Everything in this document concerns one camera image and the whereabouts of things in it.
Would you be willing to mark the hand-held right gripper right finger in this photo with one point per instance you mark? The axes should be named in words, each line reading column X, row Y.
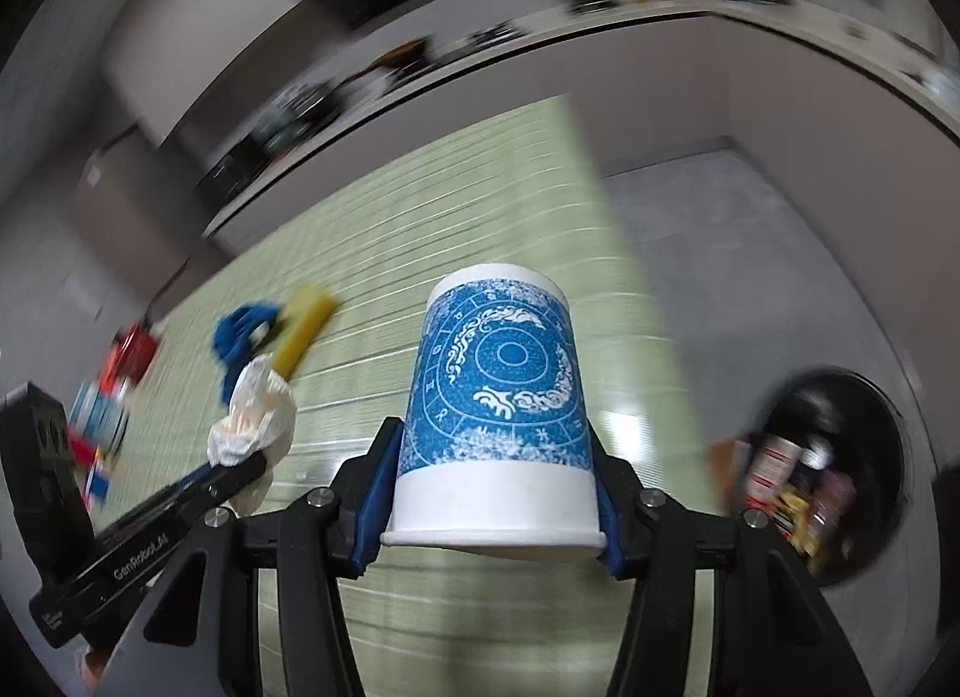
column 609, row 551

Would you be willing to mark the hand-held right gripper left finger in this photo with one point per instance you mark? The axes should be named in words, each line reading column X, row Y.
column 375, row 498

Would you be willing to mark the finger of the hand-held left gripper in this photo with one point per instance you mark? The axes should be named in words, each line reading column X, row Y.
column 225, row 483
column 157, row 498

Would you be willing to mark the white paper towel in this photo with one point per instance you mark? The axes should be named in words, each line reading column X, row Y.
column 251, row 419

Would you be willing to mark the blue patterned paper cup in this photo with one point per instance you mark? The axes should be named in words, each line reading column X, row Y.
column 495, row 397

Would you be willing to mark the black waste bin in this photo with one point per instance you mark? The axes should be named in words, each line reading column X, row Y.
column 862, row 427

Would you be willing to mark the person's left hand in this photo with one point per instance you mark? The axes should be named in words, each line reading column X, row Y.
column 96, row 667

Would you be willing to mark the white tub with teal label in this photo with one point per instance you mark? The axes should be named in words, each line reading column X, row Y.
column 97, row 415

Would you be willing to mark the blue cloth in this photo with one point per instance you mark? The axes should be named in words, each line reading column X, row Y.
column 240, row 337

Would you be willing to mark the red box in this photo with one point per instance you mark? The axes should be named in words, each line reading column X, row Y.
column 131, row 352

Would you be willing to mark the yellow sponge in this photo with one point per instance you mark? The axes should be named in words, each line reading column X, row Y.
column 304, row 325

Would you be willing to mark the black microwave oven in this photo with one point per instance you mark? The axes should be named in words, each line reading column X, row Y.
column 229, row 168

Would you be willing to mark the grey kitchen counter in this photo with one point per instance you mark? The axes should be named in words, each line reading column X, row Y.
column 712, row 82

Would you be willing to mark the grey wall cabinets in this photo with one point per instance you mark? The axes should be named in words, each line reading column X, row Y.
column 210, row 44

